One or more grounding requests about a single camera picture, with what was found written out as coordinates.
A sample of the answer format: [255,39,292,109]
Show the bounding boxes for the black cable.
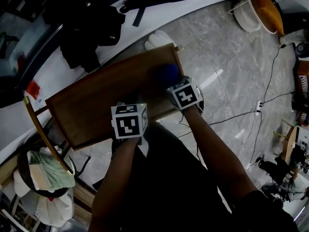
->
[209,43,295,126]

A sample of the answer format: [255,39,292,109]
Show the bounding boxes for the white power strip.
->
[255,100,264,116]

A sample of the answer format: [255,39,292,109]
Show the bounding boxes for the person's left forearm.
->
[88,136,146,232]

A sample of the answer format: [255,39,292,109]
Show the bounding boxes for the person's right forearm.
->
[183,106,257,199]

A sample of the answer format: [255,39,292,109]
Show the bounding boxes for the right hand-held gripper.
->
[166,77,205,113]

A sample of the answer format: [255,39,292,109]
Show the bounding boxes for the brown wooden table top surface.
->
[45,43,185,151]

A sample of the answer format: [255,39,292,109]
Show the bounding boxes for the red paper piece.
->
[25,79,41,99]

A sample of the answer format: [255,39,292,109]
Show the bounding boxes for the green knitted cloth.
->
[28,151,76,191]

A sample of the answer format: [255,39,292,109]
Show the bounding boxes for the black wicker basket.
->
[17,145,78,198]

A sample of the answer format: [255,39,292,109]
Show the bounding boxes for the small wooden shelf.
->
[281,124,301,164]

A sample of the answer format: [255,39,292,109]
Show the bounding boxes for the white cable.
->
[246,112,263,170]

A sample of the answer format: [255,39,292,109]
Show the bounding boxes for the wooden chair leg gold tips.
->
[22,96,74,175]

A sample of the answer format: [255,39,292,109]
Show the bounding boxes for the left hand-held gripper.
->
[111,103,149,145]

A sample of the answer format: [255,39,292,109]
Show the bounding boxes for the white plush slipper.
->
[144,29,177,51]

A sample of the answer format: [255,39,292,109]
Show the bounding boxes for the black jacket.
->
[42,0,126,73]

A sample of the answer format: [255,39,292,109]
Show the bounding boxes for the blue cloth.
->
[154,64,180,85]

